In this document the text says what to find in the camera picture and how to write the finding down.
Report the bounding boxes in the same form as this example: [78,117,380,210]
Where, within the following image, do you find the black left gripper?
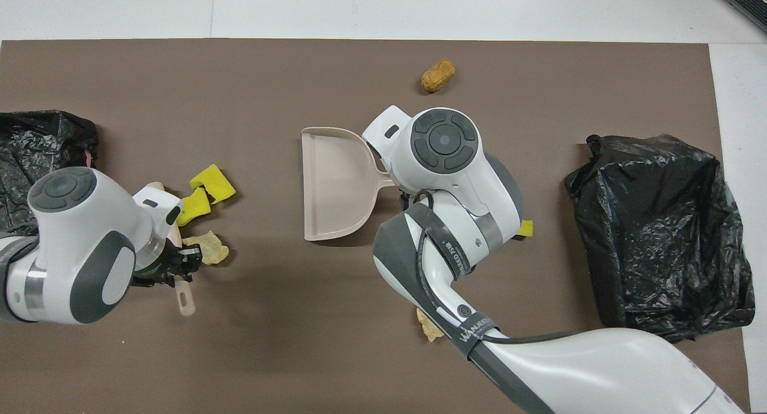
[132,246,203,287]

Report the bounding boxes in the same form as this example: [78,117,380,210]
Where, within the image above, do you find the beige brush black bristles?
[146,181,197,318]

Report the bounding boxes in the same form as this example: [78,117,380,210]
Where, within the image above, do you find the pale tan torn sponge piece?
[182,231,230,265]
[416,308,445,343]

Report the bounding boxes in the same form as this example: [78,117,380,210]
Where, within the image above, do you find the beige plastic dustpan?
[301,126,396,242]

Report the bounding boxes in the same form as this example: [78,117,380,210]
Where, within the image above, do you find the yellow sponge piece dark dot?
[176,188,212,227]

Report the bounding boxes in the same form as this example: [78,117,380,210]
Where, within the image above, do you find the notched yellow green sponge piece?
[189,164,237,204]

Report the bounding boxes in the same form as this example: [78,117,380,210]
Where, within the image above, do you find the orange-brown sponge lump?
[421,59,456,93]

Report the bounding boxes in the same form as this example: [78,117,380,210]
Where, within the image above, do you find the black bag bin pink mark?
[0,110,99,235]

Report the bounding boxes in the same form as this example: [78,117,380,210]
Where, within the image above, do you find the black bag-lined bin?
[564,134,756,343]

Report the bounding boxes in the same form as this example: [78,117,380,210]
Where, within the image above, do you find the brown table mat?
[0,38,751,414]

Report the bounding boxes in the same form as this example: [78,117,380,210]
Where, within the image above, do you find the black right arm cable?
[413,189,585,344]

